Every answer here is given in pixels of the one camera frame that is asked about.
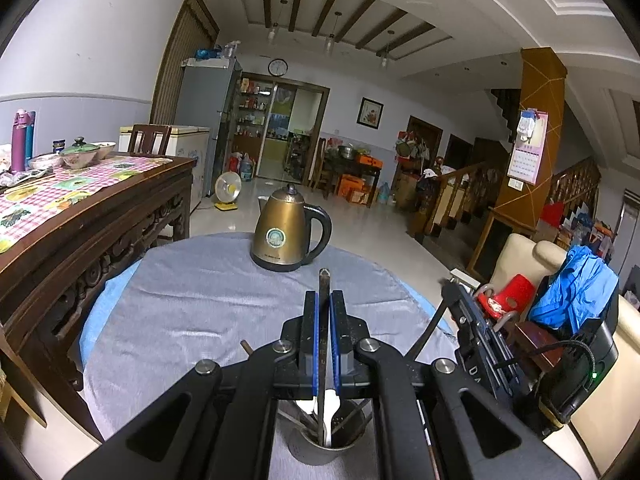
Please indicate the blue water bottle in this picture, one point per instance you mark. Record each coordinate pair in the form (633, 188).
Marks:
(31, 135)

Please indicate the shelf with jars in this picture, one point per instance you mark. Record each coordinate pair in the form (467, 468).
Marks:
(252, 107)

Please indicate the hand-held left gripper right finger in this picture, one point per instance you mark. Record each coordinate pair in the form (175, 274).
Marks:
(336, 345)

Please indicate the white ceramic bowl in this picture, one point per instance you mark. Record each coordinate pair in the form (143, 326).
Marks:
(105, 149)

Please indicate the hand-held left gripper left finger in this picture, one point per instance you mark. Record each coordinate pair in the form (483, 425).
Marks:
(315, 345)

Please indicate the blue jacket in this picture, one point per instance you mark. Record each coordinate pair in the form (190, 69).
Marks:
(575, 285)

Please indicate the wooden landing railing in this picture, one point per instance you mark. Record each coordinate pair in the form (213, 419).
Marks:
(575, 182)

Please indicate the dark wooden dining chair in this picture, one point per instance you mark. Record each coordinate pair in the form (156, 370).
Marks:
(149, 139)

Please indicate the wooden clad pillar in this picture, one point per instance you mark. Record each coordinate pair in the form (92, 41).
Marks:
(542, 90)

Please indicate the pink wall calendar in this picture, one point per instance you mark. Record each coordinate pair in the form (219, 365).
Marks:
(527, 157)

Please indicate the brown wooden door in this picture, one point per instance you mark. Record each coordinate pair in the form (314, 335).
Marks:
(180, 60)

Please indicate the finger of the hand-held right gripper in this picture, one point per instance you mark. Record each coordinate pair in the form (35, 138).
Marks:
(462, 310)

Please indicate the patterned ceramic bowl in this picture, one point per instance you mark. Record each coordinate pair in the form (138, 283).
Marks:
(79, 160)

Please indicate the cream armchair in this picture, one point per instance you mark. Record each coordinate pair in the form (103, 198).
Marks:
(520, 260)

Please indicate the flat orange box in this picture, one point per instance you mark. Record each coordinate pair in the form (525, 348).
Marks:
(369, 162)

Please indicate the metal pot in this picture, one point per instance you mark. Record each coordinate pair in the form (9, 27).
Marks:
(346, 152)

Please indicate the grey tablecloth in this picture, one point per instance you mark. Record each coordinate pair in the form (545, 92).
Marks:
(190, 310)

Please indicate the pink checkered table cover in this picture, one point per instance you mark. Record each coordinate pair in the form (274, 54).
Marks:
(50, 195)

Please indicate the red plastic child chair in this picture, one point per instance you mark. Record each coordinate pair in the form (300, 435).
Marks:
(512, 290)

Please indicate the grey refrigerator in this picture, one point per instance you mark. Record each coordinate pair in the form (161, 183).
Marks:
(202, 115)

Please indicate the pendant lamp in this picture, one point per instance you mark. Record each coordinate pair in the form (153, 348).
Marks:
(385, 59)
(272, 34)
(330, 44)

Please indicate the white step stool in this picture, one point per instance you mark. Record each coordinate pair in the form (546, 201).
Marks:
(462, 277)

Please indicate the steel utensil cup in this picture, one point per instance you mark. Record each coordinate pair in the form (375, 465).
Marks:
(320, 455)

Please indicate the orange cardboard box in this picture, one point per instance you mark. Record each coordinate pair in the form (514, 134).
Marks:
(354, 189)

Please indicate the large blue water jug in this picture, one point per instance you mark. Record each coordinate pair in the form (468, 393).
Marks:
(247, 169)

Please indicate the white chest freezer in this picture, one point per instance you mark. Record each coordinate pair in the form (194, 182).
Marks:
(187, 147)

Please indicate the clear plastic water bottle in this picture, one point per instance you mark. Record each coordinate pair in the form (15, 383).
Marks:
(383, 194)

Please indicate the white plastic spoon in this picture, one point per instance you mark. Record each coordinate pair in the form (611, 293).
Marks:
(330, 410)

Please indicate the brown wooden chair seat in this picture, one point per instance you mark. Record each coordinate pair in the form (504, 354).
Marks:
(535, 340)

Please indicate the white wall switch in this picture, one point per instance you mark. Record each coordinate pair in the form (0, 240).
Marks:
(516, 184)

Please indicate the round electric heater fan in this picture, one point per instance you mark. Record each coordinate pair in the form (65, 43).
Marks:
(227, 187)

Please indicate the dark wooden side table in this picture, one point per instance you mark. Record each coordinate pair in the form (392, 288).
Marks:
(330, 170)

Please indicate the dark chopstick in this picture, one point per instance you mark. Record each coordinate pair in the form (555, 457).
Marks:
(425, 332)

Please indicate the small dark jar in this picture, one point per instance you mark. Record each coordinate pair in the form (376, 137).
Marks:
(58, 146)

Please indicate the framed flower picture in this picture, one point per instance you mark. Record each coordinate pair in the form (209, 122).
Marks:
(370, 113)

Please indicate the wooden frame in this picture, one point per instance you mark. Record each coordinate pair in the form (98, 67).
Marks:
(20, 385)

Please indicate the light blue table cover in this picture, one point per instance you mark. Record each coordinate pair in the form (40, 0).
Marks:
(100, 310)

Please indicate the wooden stair railing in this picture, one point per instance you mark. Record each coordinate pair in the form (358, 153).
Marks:
(455, 195)

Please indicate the carved dark wooden table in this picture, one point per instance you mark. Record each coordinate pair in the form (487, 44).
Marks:
(75, 260)

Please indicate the bronze electric kettle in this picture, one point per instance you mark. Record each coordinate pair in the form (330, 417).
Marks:
(277, 230)

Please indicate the purple water bottle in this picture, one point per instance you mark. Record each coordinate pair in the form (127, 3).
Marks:
(19, 145)

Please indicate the small shallow bowl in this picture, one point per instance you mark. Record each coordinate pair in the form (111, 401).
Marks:
(45, 162)

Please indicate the round wall clock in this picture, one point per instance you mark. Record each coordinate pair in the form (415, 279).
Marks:
(278, 67)

